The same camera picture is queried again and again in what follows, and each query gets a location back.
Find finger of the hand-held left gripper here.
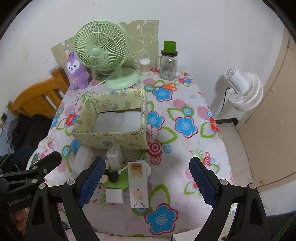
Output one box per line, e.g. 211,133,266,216
0,146,33,167
0,151,62,186

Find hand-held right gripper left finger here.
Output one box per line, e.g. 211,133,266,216
23,157,106,241

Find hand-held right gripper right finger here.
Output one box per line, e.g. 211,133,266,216
190,157,271,241

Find black-headed key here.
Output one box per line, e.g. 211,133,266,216
102,169,119,183

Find small white cube charger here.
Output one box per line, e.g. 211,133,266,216
105,189,123,204

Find translucent white box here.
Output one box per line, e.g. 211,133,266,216
72,146,93,174

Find green rounded pad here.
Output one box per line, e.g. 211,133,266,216
99,168,129,190

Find tall white charger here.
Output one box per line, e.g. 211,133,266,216
106,145,122,171

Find long white remote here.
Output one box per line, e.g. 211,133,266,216
128,162,149,208

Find cartoon-print storage box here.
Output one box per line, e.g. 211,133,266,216
72,89,149,151

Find person's left hand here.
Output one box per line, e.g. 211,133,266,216
14,208,29,235

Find floral tablecloth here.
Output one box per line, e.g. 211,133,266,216
44,70,234,237

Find beige wooden door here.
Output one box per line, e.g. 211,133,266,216
238,30,296,193

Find purple plush toy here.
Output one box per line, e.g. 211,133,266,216
65,51,90,90

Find white standing fan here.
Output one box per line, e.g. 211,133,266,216
211,67,264,118

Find green desk fan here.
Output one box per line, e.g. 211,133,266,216
74,20,140,90

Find glass mug jar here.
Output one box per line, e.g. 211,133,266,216
154,50,178,80

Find cotton swab jar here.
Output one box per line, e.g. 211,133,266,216
139,59,151,75

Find green plastic cup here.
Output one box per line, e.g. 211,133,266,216
164,41,177,54

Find wooden chair frame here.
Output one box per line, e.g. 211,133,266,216
7,67,70,118

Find black fan power cable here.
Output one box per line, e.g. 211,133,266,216
217,86,232,114

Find white fan power cable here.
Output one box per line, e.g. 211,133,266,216
77,70,119,98

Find orange-handled scissors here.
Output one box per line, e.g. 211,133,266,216
150,83,177,91

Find green cartoon wall mat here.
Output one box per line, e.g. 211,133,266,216
51,20,160,77

